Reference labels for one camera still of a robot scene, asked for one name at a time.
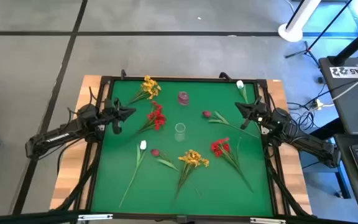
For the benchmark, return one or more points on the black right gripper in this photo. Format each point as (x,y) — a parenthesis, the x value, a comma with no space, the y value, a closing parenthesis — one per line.
(261,112)

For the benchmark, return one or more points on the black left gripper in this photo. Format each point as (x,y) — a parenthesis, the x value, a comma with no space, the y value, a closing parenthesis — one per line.
(112,113)

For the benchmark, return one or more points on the white artificial tulip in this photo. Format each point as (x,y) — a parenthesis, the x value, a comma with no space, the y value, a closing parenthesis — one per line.
(240,84)
(143,144)

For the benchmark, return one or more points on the red artificial flower bunch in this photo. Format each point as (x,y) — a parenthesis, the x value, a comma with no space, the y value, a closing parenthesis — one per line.
(157,118)
(219,148)

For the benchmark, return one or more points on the yellow artificial flower bunch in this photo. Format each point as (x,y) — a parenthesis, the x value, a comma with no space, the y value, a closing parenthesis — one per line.
(193,158)
(150,87)

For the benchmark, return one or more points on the dark red artificial tulip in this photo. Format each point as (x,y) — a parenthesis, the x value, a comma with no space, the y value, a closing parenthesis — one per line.
(207,114)
(155,152)

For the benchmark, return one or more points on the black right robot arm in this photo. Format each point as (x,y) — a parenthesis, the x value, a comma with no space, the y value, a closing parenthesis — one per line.
(306,143)

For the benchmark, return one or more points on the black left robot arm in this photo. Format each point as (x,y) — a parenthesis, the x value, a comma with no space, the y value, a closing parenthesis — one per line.
(57,137)

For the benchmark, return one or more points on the clear glass vase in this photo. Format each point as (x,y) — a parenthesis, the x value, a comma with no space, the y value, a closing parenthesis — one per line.
(180,136)

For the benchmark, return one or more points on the pink ribbed glass vase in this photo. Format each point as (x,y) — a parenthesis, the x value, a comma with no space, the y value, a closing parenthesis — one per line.
(183,99)

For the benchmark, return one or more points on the white power strip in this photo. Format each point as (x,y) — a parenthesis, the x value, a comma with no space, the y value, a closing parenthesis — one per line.
(317,104)

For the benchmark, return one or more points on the black tripod stand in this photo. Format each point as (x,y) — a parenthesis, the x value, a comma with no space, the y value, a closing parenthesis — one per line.
(307,49)

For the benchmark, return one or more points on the white round pillar base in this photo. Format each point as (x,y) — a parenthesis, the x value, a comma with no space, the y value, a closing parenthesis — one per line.
(291,32)

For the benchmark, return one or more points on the white printed label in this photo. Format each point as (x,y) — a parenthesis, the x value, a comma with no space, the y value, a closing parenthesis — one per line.
(343,72)

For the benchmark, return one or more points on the grey keyboard desk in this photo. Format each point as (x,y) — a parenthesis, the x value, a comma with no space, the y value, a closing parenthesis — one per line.
(353,193)

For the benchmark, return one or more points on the black metal table frame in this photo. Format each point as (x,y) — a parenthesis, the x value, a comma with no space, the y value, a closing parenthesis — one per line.
(179,78)

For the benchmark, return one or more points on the silver metal bracket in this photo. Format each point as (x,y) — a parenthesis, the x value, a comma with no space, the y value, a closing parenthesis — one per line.
(267,220)
(95,217)

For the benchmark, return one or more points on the black post with base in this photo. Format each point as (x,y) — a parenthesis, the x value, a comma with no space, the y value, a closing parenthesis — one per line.
(353,46)

